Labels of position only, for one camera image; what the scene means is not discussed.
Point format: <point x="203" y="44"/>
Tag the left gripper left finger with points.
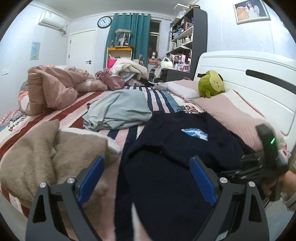
<point x="45" y="221"/>

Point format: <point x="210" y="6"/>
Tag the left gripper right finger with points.
<point x="249" y="221"/>

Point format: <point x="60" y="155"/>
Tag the dark navy sweater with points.
<point x="155" y="178"/>

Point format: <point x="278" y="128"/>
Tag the white sleeve right forearm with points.
<point x="290" y="202"/>

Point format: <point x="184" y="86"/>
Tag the person's right hand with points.
<point x="288" y="185"/>

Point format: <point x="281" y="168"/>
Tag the tan fleece garment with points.
<point x="50" y="153"/>

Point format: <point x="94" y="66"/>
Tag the pink ribbed pillow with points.
<point x="240" y="117"/>

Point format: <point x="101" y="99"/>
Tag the white bed headboard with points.
<point x="258" y="77"/>

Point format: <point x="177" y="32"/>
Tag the striped bed sheet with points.
<point x="71" y="117"/>

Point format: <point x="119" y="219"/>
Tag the green plush toy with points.
<point x="210" y="84"/>

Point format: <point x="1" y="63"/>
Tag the white pillow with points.
<point x="186" y="89"/>

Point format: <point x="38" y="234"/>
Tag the pink brown comforter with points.
<point x="55" y="87"/>

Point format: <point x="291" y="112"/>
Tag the light blue grey garment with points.
<point x="119" y="110"/>

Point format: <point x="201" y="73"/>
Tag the dark tall bookshelf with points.
<point x="188" y="41"/>

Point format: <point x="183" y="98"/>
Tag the pink satin bag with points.
<point x="113" y="81"/>

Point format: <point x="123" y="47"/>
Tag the cream blanket pile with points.
<point x="126" y="65"/>

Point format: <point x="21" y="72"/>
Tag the white door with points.
<point x="81" y="49"/>

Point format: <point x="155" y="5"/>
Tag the yellow white small cabinet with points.
<point x="114" y="53"/>

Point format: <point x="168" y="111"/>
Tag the glass display case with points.
<point x="122" y="37"/>

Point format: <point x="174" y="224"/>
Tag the white air conditioner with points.
<point x="53" y="21"/>

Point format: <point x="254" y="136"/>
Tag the black camera box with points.
<point x="270" y="150"/>

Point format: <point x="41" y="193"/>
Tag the framed wall photo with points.
<point x="250" y="11"/>

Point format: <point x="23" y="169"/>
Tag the light blue wall poster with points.
<point x="35" y="50"/>

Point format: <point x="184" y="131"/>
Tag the round wall clock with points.
<point x="104" y="22"/>

